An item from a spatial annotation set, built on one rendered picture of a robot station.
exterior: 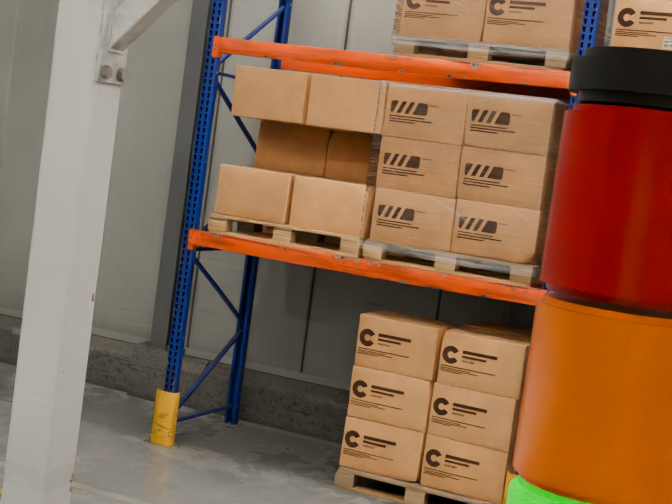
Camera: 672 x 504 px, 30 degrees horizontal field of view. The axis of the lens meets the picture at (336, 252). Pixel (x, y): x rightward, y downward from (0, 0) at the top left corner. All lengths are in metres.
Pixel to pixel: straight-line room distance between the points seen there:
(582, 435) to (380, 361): 8.31
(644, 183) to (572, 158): 0.02
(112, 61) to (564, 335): 2.59
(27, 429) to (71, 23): 0.93
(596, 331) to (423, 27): 8.20
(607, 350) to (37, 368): 2.64
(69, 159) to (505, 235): 5.62
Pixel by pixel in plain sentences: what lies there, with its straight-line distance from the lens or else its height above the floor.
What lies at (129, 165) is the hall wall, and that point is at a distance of 11.15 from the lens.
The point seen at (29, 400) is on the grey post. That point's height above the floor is 1.65.
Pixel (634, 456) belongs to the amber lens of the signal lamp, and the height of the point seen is 2.23.
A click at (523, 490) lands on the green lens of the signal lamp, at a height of 2.21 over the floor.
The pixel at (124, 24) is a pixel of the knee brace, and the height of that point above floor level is 2.52.
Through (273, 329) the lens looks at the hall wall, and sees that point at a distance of 10.45.
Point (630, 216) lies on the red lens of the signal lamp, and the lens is 0.34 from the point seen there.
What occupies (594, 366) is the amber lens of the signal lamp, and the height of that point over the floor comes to 2.25.
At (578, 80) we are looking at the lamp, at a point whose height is 2.33.
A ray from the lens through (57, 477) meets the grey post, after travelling 3.01.
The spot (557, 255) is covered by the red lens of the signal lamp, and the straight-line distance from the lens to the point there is 0.35.
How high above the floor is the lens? 2.30
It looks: 5 degrees down
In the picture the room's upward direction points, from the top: 8 degrees clockwise
